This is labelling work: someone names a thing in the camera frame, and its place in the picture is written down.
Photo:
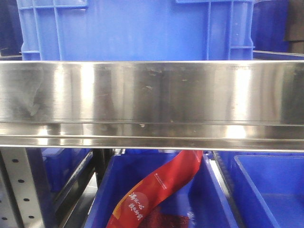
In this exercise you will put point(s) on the red printed bag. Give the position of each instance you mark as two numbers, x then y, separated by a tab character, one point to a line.
155	188

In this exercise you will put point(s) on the blue bin lower left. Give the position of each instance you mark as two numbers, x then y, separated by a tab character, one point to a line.
60	163

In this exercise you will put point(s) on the blue bin lower right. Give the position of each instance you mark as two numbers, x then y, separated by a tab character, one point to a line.
267	187

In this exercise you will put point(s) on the perforated grey shelf upright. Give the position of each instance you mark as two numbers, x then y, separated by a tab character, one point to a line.
22	192

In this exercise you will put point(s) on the blue bin lower middle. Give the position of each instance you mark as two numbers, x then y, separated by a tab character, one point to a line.
202	200

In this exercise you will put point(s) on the blue bin on top shelf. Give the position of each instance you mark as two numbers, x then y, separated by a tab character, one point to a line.
136	30

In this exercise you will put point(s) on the stainless steel shelf rail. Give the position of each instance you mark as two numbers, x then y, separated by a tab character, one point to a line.
209	105

